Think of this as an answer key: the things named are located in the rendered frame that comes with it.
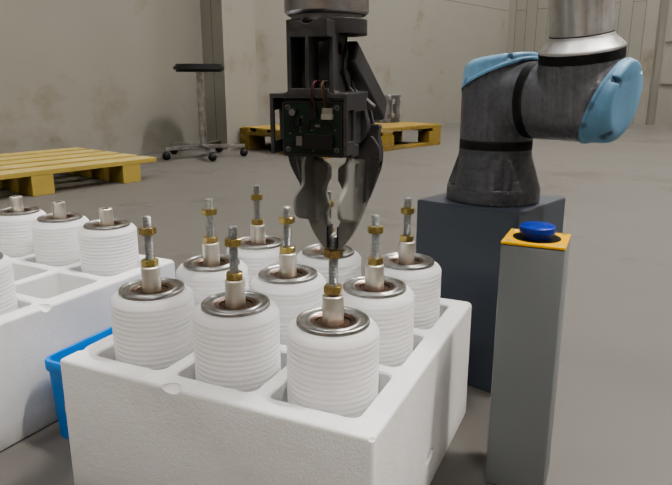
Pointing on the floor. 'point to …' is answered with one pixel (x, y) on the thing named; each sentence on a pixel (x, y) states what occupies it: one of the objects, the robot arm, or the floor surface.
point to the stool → (201, 115)
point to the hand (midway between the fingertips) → (335, 232)
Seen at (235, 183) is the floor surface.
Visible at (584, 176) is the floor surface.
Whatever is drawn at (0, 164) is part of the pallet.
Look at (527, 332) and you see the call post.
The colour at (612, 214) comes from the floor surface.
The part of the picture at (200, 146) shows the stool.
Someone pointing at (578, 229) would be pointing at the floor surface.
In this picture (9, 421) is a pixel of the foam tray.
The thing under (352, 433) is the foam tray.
